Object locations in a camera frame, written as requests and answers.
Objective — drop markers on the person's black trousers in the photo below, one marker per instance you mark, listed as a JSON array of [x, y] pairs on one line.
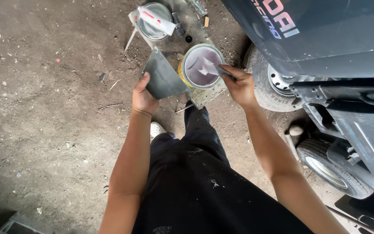
[[203, 188]]

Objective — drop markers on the person's right fingers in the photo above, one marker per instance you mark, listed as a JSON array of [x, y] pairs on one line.
[[228, 72]]

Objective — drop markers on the white hardener tube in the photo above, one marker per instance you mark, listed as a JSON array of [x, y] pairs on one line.
[[156, 19]]

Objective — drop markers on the metal putty knife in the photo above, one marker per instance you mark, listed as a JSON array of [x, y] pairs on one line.
[[218, 69]]

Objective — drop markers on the shiny metal tool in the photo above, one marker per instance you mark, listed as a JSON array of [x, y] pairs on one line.
[[198, 6]]

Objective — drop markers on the grey metal frame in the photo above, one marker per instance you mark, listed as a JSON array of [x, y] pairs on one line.
[[21, 226]]

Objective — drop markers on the open silver tin can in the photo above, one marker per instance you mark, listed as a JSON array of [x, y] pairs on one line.
[[153, 31]]

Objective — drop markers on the dark grey vehicle body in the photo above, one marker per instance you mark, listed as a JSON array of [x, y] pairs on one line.
[[336, 39]]

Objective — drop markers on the tyre with silver rim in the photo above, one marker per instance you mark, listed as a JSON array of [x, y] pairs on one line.
[[336, 177], [260, 87]]

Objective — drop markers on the person's left hand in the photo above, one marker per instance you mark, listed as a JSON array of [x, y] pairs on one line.
[[143, 99]]

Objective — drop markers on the person's white shoe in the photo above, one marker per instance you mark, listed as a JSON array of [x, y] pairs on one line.
[[156, 129]]

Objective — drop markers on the person's right hand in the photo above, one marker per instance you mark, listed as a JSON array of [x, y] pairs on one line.
[[241, 87]]

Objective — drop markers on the yellow can of grey putty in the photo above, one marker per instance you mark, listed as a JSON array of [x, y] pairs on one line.
[[198, 71]]

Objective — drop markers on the small wooden piece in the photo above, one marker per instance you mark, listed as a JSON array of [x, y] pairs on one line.
[[206, 21]]

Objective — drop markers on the grey metal mixing plate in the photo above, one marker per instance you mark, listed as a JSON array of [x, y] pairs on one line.
[[165, 76]]

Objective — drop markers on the wooden mallet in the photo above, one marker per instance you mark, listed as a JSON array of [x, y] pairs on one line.
[[294, 130]]

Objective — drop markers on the small black cap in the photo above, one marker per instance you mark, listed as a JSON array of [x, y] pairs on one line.
[[189, 39]]

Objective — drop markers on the paint-spattered metal stool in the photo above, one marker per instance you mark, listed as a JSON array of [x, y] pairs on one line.
[[203, 96]]

